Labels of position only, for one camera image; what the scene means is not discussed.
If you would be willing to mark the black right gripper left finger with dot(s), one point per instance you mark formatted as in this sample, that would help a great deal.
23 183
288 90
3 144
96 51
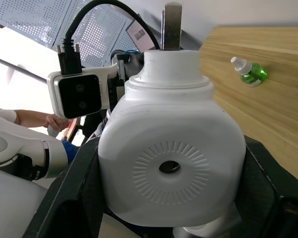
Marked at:
72 188

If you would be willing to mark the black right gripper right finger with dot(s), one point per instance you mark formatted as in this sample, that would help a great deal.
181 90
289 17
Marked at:
263 198

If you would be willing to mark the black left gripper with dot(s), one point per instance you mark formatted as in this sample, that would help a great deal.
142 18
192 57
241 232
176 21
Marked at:
129 67

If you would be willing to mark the green liquid bottle white cap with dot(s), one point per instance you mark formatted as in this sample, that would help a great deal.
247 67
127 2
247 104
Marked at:
254 74

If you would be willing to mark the bystander bare hand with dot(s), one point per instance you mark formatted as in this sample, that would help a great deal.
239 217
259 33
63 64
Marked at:
56 121

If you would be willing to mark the paper sheet on panel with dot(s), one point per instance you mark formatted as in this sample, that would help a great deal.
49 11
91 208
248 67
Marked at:
140 34

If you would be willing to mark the silver robot torso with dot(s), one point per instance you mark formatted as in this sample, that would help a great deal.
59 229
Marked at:
10 205

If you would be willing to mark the grey perforated metal panel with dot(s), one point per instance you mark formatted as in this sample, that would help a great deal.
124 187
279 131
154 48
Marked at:
34 19

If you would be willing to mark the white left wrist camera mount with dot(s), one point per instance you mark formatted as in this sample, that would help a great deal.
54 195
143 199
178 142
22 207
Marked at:
77 95

